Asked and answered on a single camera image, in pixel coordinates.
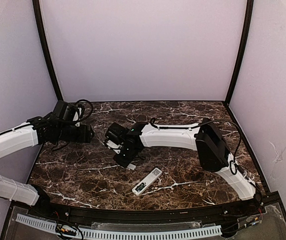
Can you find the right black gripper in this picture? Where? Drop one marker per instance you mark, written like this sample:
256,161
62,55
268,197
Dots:
124,159

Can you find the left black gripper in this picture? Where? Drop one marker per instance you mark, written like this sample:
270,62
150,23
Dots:
88,133

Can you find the white battery cover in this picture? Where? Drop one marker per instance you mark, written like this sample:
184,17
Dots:
131,167

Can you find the white remote control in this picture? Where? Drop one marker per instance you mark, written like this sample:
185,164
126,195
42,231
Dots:
148,180

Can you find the green AAA battery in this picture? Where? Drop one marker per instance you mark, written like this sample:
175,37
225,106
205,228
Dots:
140,187

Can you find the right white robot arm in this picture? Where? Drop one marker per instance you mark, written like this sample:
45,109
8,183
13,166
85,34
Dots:
205,138

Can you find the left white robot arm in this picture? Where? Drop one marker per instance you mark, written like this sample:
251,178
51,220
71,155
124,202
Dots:
29,134

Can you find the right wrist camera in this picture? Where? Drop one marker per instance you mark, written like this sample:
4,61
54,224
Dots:
115,137

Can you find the white slotted cable duct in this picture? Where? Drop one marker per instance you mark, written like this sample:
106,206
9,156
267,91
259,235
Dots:
86,233

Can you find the black front rail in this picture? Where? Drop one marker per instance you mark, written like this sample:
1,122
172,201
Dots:
222,213

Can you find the left black frame post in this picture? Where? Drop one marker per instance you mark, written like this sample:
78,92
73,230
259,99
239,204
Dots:
45,49

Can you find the black frame post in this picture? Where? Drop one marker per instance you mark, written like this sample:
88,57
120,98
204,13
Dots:
45,49
241,50

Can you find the right black frame post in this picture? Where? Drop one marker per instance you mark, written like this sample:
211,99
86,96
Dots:
241,50

